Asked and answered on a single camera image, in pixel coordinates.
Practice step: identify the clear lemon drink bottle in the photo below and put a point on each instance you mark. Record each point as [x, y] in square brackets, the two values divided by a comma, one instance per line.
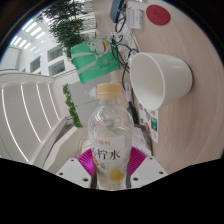
[110, 143]

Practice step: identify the green tote bag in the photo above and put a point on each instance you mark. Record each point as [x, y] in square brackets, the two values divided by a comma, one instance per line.
[93, 61]

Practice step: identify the printed paper leaflet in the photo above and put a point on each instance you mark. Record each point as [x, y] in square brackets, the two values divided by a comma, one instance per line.
[141, 141]

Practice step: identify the row of green trees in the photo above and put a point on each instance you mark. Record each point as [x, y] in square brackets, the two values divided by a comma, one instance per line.
[71, 23]

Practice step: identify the white ceramic mug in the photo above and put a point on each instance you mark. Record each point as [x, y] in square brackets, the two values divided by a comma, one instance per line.
[170, 78]

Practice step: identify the white cabinet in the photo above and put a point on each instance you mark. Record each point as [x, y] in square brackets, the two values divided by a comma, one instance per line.
[83, 108]

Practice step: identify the green plants on cabinet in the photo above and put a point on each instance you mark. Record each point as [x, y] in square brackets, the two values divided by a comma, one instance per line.
[71, 106]

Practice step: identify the white paper packet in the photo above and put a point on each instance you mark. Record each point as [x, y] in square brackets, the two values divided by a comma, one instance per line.
[135, 18]

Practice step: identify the flat round red coaster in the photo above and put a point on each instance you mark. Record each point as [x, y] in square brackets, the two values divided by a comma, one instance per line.
[158, 14]

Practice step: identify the clear white-lidded drinking bottle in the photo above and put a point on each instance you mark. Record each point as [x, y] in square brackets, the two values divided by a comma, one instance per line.
[90, 92]

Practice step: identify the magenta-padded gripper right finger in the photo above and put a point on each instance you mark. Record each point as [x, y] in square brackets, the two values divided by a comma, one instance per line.
[148, 171]

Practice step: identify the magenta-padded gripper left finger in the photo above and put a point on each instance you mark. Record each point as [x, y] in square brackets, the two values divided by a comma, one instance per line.
[74, 171]

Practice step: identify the ceiling light strips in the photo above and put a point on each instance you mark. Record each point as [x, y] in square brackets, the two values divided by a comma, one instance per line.
[25, 115]

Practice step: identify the colourful sticker sheet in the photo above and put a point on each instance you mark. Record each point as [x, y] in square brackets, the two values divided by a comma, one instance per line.
[149, 123]

